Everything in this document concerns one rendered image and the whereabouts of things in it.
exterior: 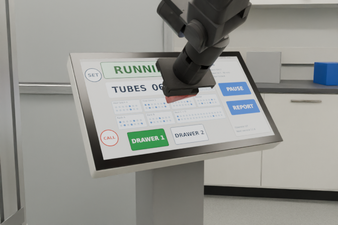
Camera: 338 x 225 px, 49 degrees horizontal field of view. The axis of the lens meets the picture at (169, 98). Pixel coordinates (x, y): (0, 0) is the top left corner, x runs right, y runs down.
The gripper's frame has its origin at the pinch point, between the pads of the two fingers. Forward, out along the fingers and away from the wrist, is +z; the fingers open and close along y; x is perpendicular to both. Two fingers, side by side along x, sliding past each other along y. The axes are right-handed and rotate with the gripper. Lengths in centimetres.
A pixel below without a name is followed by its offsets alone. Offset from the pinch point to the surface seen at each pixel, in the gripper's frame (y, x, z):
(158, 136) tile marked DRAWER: -3.0, 1.2, 15.1
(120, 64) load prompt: 0.6, -20.0, 15.4
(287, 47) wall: -223, -123, 140
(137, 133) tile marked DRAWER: 1.8, -0.1, 15.1
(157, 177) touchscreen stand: -6.1, 6.7, 28.7
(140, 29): -32, -67, 55
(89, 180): -11, -22, 109
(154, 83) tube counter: -6.9, -13.4, 15.3
